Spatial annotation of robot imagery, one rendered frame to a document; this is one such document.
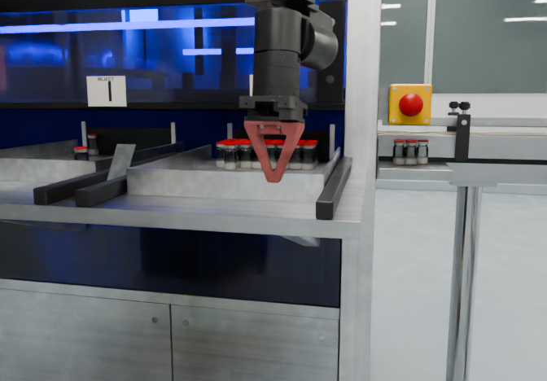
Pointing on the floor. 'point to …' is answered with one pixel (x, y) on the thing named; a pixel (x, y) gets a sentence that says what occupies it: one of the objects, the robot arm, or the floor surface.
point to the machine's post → (359, 260)
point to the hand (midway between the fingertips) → (273, 176)
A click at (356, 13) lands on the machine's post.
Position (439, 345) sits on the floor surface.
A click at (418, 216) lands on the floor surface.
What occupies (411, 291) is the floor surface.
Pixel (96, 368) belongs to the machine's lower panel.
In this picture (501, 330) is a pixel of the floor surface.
